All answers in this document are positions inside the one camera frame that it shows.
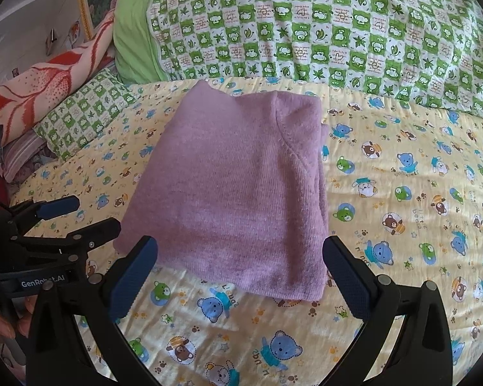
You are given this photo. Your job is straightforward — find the person's left hand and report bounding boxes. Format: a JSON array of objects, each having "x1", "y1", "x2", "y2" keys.
[{"x1": 0, "y1": 295, "x2": 37, "y2": 340}]

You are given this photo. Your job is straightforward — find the red floral blanket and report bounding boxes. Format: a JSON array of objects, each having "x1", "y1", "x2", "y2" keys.
[{"x1": 0, "y1": 8, "x2": 117, "y2": 145}]

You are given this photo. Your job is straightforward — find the purple knitted sweater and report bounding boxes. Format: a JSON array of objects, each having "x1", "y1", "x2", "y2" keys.
[{"x1": 113, "y1": 79, "x2": 331, "y2": 302}]

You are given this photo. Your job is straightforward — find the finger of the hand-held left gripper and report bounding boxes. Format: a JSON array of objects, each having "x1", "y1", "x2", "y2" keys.
[
  {"x1": 13, "y1": 217, "x2": 122, "y2": 267},
  {"x1": 7, "y1": 194, "x2": 81, "y2": 226}
]

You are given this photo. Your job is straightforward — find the yellow bear print bed sheet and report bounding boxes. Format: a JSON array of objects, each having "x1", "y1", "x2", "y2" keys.
[{"x1": 0, "y1": 76, "x2": 483, "y2": 386}]

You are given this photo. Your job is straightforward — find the pink striped cloth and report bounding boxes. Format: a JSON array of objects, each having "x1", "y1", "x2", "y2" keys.
[{"x1": 2, "y1": 131, "x2": 53, "y2": 183}]

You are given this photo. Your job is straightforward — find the green checked pillow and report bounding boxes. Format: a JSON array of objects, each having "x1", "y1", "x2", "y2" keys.
[{"x1": 33, "y1": 68, "x2": 141, "y2": 161}]

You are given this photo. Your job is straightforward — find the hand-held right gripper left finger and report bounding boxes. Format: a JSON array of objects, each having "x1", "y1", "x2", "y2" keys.
[{"x1": 25, "y1": 235, "x2": 162, "y2": 386}]

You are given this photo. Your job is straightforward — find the green checked quilt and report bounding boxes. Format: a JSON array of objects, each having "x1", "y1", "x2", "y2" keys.
[{"x1": 113, "y1": 0, "x2": 483, "y2": 125}]

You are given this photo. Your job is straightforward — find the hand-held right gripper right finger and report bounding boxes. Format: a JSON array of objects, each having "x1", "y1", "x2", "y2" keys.
[{"x1": 321, "y1": 235, "x2": 454, "y2": 386}]

